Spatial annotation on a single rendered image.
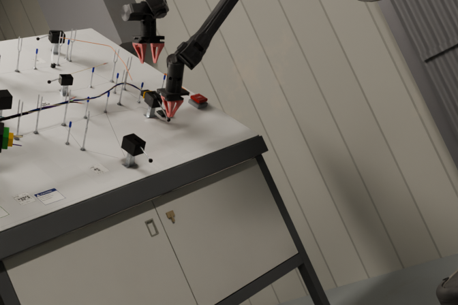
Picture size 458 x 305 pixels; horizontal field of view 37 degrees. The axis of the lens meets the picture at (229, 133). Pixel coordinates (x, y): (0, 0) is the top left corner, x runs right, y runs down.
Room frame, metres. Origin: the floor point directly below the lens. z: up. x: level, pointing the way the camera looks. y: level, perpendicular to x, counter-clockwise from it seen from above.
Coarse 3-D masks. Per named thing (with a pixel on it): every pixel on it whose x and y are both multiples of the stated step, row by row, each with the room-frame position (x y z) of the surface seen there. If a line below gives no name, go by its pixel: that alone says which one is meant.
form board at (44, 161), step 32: (64, 32) 2.98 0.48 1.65; (96, 32) 3.07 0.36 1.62; (0, 64) 2.59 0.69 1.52; (32, 64) 2.66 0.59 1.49; (64, 64) 2.73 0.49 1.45; (96, 64) 2.80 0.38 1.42; (128, 64) 2.88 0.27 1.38; (32, 96) 2.45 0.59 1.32; (64, 96) 2.51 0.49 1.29; (128, 96) 2.64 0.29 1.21; (32, 128) 2.28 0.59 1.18; (64, 128) 2.33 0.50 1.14; (96, 128) 2.38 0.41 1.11; (128, 128) 2.44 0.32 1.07; (160, 128) 2.50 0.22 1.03; (192, 128) 2.56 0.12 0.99; (224, 128) 2.63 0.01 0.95; (0, 160) 2.08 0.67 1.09; (32, 160) 2.13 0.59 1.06; (64, 160) 2.17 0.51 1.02; (96, 160) 2.22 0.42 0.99; (128, 160) 2.27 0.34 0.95; (160, 160) 2.32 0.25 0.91; (192, 160) 2.38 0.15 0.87; (0, 192) 1.96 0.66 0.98; (32, 192) 2.00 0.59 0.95; (64, 192) 2.04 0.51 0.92; (96, 192) 2.08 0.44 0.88; (0, 224) 1.85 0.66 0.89
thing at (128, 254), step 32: (96, 224) 2.07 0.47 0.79; (128, 224) 2.15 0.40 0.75; (160, 224) 2.24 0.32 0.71; (32, 256) 1.90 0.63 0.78; (64, 256) 1.97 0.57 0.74; (96, 256) 2.04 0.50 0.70; (128, 256) 2.12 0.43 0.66; (160, 256) 2.20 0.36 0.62; (32, 288) 1.88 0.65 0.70; (64, 288) 1.94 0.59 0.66; (96, 288) 2.01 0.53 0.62; (128, 288) 2.08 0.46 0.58; (160, 288) 2.16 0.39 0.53
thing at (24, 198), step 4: (12, 196) 1.96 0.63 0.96; (16, 196) 1.96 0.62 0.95; (20, 196) 1.97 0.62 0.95; (24, 196) 1.97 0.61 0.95; (28, 196) 1.98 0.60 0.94; (16, 200) 1.95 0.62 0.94; (20, 200) 1.95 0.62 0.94; (24, 200) 1.96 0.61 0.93; (28, 200) 1.96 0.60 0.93; (32, 200) 1.97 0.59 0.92; (36, 200) 1.97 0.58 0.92; (20, 204) 1.94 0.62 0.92; (24, 204) 1.94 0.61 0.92
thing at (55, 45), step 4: (52, 32) 2.74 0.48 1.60; (56, 32) 2.75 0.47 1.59; (44, 36) 2.73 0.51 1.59; (48, 36) 2.75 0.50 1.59; (52, 36) 2.72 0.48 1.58; (56, 36) 2.73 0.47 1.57; (64, 36) 2.75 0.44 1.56; (52, 40) 2.73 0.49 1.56; (56, 40) 2.74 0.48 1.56; (60, 40) 2.75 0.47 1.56; (64, 40) 2.76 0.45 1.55; (52, 44) 2.78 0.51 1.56; (56, 44) 2.76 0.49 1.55; (52, 48) 2.78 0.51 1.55; (56, 48) 2.77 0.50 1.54; (52, 52) 2.78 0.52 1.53; (56, 52) 2.79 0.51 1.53
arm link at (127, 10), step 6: (126, 6) 2.38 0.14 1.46; (132, 6) 2.37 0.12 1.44; (138, 6) 2.38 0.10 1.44; (144, 6) 2.40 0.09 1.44; (126, 12) 2.39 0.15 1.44; (132, 12) 2.36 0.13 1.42; (138, 12) 2.38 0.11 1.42; (144, 12) 2.39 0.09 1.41; (150, 12) 2.41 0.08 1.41; (162, 12) 2.38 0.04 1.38; (126, 18) 2.39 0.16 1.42; (132, 18) 2.39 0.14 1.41; (138, 18) 2.41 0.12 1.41
